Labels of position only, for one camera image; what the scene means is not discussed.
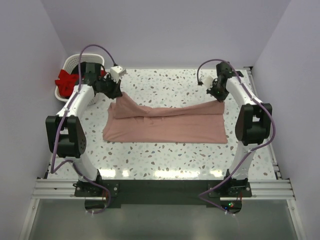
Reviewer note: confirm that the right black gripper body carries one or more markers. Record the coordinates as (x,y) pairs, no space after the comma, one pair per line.
(216,91)

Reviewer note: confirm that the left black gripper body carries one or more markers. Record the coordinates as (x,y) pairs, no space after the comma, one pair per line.
(113,88)

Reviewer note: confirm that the pink t shirt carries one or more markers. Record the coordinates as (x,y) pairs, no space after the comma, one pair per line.
(197,124)

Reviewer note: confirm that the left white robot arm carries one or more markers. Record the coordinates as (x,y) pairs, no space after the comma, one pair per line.
(66,137)

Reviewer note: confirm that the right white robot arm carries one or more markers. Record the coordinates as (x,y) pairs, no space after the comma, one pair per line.
(253,123)

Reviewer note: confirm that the black t shirt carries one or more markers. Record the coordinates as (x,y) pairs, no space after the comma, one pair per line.
(83,66)

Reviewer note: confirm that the red t shirt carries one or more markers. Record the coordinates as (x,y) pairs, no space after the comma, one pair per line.
(66,82)

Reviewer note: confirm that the white laundry basket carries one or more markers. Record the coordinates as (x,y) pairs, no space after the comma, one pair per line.
(72,61)

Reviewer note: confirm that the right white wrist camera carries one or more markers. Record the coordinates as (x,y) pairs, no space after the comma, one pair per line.
(206,82)

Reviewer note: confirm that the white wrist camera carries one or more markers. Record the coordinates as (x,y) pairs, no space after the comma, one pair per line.
(117,72)
(206,82)

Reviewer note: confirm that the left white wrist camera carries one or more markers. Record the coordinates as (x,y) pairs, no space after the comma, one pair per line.
(117,72)

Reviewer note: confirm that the aluminium frame rail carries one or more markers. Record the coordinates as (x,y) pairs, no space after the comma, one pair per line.
(262,190)

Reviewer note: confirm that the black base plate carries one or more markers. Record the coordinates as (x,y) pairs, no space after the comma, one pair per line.
(114,194)

